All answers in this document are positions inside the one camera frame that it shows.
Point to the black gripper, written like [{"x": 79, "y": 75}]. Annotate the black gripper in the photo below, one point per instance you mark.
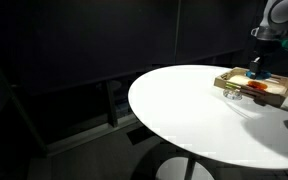
[{"x": 262, "y": 50}]

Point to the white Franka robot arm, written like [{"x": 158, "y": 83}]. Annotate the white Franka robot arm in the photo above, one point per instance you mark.
[{"x": 284, "y": 13}]

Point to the wooden slatted box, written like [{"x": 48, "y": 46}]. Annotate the wooden slatted box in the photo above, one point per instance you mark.
[{"x": 277, "y": 95}]

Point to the black diagonal pole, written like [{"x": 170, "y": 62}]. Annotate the black diagonal pole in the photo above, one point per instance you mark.
[{"x": 20, "y": 110}]

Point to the white table pedestal base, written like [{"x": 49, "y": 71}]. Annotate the white table pedestal base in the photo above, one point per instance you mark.
[{"x": 174, "y": 170}]

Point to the dark vertical support post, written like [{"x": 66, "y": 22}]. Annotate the dark vertical support post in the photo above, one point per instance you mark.
[{"x": 112, "y": 106}]

